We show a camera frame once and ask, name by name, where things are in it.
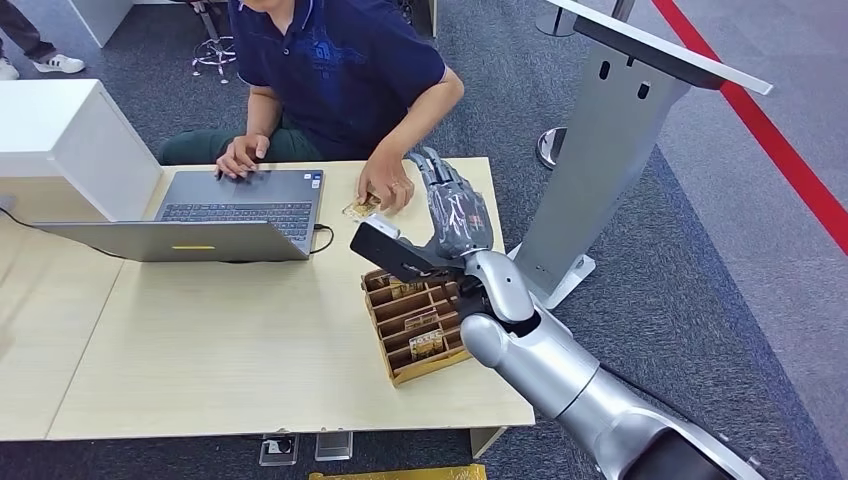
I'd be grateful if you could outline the person's left hand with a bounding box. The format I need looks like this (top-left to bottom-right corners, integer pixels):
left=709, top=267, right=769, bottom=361
left=355, top=154, right=417, bottom=217

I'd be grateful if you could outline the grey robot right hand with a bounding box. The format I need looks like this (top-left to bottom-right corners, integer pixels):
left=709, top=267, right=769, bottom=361
left=405, top=146, right=496, bottom=262

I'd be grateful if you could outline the person's right hand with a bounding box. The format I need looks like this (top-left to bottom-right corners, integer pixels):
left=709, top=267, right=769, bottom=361
left=214, top=133, right=272, bottom=181

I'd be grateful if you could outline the seated person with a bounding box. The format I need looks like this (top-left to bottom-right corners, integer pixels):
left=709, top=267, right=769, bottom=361
left=156, top=0, right=466, bottom=217

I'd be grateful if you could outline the wooden slotted card holder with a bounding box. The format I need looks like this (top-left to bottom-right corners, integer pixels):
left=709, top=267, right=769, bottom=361
left=360, top=267, right=474, bottom=389

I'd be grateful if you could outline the standing person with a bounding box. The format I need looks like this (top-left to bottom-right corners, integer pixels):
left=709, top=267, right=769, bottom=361
left=0, top=0, right=87, bottom=82

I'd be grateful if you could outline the grey laptop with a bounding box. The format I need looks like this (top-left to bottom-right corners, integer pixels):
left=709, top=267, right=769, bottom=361
left=33, top=168, right=326, bottom=264

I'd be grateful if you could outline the chrome chair base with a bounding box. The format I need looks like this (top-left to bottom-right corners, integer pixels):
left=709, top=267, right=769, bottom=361
left=190, top=1, right=238, bottom=85

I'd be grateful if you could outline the chrome stanchion base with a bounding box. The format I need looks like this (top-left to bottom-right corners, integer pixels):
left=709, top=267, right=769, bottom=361
left=535, top=0, right=579, bottom=39
left=535, top=127, right=570, bottom=172

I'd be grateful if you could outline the grey metal lectern stand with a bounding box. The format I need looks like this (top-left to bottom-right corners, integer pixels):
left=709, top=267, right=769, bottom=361
left=504, top=0, right=774, bottom=312

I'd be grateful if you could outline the white furniture panel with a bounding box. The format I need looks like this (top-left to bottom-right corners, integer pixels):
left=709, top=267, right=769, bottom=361
left=66, top=0, right=200, bottom=49

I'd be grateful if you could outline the table leg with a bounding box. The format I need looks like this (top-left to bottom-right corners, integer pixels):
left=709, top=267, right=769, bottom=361
left=468, top=426, right=509, bottom=460

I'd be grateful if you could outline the floor socket box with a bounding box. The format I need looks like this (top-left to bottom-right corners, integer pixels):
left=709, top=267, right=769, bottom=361
left=258, top=433, right=300, bottom=469
left=314, top=430, right=355, bottom=464

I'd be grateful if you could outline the yellow sheet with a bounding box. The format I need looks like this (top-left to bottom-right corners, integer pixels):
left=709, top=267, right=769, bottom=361
left=307, top=463, right=489, bottom=480

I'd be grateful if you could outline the black wrist camera pale box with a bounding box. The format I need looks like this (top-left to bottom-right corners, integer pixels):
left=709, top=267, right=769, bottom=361
left=349, top=213, right=466, bottom=285

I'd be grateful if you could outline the black laptop cable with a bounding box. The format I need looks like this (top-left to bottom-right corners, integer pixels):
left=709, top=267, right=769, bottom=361
left=307, top=223, right=336, bottom=257

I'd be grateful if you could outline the black desk cable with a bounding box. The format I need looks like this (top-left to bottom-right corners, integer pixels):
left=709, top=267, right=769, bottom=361
left=0, top=206, right=128, bottom=262

